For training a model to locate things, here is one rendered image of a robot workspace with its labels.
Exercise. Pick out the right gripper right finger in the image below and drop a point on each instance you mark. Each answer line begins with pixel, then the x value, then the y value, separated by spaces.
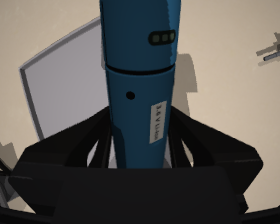
pixel 210 147

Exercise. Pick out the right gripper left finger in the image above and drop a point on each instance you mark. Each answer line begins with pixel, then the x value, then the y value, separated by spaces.
pixel 72 145

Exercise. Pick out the blue electric screwdriver body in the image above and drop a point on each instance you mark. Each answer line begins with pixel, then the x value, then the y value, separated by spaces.
pixel 140 40

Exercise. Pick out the dark grey cylinder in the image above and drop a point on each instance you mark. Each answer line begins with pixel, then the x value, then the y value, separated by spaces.
pixel 7 189

